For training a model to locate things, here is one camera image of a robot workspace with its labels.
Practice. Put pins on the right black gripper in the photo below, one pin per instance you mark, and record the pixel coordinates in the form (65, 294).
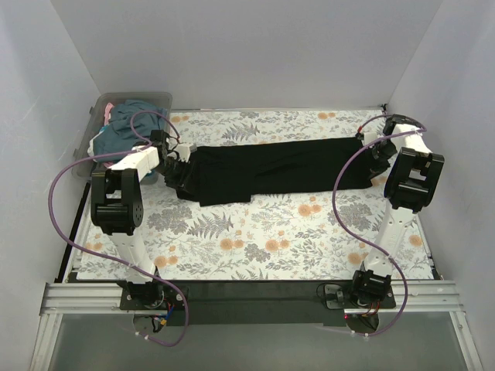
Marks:
(379, 155)

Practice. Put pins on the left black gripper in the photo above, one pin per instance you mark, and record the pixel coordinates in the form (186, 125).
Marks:
(175, 170)

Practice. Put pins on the black t-shirt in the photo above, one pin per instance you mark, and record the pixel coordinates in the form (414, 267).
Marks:
(233, 174)

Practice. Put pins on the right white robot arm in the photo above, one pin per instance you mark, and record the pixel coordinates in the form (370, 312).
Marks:
(409, 188)

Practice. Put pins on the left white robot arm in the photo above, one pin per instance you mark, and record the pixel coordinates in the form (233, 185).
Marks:
(117, 208)

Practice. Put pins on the teal blue shirt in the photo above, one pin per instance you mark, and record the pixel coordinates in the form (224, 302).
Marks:
(118, 135)

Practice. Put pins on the floral table mat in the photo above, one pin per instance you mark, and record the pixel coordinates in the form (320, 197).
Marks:
(280, 237)

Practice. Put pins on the clear plastic bin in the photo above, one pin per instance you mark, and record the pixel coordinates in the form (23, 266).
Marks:
(159, 99)

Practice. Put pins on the pink white garment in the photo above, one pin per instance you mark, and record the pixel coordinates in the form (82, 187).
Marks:
(107, 113)

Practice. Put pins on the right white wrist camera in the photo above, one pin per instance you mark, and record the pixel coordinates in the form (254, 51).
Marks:
(367, 138)

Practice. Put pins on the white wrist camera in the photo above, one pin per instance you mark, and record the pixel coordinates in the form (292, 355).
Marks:
(183, 151)
(367, 138)

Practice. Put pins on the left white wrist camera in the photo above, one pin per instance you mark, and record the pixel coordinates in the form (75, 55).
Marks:
(183, 151)

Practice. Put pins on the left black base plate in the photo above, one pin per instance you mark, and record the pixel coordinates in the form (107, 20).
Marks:
(150, 296)

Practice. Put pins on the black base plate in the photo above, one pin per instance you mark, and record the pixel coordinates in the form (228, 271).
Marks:
(342, 296)
(150, 296)

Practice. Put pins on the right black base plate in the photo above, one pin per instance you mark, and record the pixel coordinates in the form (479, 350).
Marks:
(342, 296)

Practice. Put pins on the aluminium frame rail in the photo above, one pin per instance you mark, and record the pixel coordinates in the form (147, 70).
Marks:
(254, 325)

